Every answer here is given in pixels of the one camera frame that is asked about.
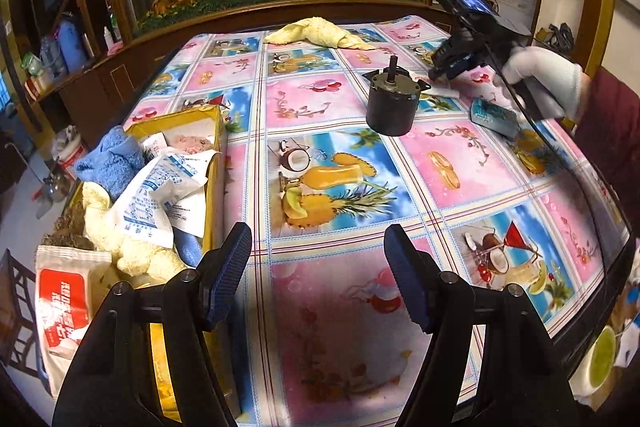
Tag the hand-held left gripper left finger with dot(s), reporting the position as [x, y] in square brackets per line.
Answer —
[230, 267]

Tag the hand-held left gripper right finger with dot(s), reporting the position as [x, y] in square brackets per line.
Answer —
[405, 277]

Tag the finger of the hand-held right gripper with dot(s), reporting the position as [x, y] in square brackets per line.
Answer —
[450, 49]
[460, 67]

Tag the yellow cardboard box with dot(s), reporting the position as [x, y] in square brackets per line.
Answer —
[212, 202]

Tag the white blue print packet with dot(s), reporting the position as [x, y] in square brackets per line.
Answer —
[185, 177]
[140, 207]

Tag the red label white packet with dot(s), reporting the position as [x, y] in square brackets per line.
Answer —
[65, 307]

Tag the person's right hand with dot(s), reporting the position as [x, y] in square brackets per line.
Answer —
[550, 77]

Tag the teal small box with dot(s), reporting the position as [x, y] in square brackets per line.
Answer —
[492, 117]

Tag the black tangled item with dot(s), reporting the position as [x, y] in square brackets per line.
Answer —
[555, 34]

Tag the black cylindrical motor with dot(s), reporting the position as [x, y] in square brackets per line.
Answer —
[390, 107]

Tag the pale yellow fluffy towel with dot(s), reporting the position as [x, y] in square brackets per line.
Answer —
[135, 257]

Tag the pink sponge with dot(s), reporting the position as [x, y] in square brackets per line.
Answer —
[190, 143]

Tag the yellow cloth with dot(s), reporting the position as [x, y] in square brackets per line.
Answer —
[320, 32]

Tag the blue towel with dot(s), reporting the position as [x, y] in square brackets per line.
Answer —
[110, 162]

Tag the metal pot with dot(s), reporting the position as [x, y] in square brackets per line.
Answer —
[56, 189]

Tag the white plastic bucket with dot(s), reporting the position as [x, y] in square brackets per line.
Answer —
[72, 157]

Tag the green white round bowl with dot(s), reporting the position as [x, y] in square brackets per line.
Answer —
[600, 352]

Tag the wooden chair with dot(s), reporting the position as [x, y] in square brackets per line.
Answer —
[20, 307]

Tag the dark wooden cabinet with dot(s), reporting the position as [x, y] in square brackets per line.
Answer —
[100, 97]

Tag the white small bottle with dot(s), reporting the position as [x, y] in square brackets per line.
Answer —
[107, 41]

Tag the green bottle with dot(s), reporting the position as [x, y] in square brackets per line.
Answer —
[116, 29]

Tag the red white carton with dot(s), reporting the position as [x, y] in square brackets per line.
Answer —
[39, 85]

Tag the blue plastic bags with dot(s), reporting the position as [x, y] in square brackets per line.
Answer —
[67, 47]

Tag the green packet on shelf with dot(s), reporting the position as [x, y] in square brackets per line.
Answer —
[32, 63]

